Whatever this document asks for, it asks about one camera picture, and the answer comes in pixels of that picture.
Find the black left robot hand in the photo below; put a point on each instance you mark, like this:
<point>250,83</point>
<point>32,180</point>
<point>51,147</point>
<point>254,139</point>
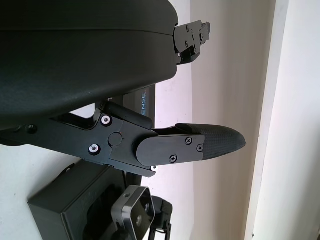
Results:
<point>75,62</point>

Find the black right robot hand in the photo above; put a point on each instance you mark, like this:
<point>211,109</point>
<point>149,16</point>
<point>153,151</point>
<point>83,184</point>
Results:
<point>162,207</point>

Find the small silver depth camera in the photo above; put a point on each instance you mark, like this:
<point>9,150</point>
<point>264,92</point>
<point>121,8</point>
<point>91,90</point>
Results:
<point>135,212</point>

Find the black RealSense box lid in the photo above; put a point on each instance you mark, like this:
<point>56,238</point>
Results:
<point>140,105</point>

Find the black camera box base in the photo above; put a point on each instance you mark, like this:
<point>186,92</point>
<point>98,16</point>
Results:
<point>62,200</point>

